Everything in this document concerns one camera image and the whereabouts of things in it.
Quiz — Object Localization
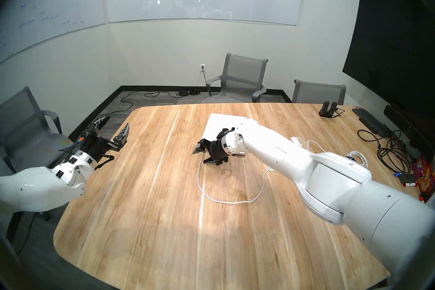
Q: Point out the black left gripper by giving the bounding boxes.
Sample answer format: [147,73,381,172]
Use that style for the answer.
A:
[77,116,131,171]

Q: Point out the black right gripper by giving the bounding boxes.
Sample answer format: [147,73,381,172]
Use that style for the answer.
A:
[192,138,229,166]

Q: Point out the white MagSafe charging cable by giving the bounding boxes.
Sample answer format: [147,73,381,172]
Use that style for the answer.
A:
[197,153,272,205]

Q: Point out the silver MacBook laptop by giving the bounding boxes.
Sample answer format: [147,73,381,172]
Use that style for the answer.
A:
[202,113,248,157]

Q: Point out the black charging dock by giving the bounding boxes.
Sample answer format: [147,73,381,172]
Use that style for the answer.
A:
[318,100,344,119]

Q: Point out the dark grey office chair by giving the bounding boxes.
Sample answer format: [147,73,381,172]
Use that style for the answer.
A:
[0,85,74,222]

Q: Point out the grey mesh chair with armrests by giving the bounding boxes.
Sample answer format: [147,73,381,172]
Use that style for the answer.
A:
[201,52,268,103]

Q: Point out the grey mesh office chair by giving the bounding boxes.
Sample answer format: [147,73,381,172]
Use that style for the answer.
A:
[292,79,346,105]

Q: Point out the black keyboard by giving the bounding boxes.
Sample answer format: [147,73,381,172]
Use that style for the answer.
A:
[352,108,391,137]

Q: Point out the small grey device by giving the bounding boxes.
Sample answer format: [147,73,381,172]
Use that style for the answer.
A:
[394,172,418,188]

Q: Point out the colourful red snack package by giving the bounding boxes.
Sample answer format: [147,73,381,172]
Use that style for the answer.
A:
[412,155,435,193]

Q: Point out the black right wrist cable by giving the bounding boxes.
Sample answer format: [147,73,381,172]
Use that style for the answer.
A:
[217,127,236,141]

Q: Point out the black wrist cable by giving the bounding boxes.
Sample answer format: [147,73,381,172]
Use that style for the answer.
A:
[56,137,84,155]
[217,127,236,141]

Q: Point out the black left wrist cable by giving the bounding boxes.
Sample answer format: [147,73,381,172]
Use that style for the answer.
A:
[56,137,84,155]

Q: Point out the black floor cable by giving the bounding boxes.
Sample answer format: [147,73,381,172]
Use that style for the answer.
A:
[99,70,208,120]

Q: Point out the white coiled USB cable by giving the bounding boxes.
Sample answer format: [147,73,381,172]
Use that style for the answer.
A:
[307,140,369,169]

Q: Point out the black tangled table cables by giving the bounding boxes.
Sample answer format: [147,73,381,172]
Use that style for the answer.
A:
[357,128,414,174]

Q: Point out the black wall television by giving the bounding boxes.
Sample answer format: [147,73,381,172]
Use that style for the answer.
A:
[342,0,435,123]

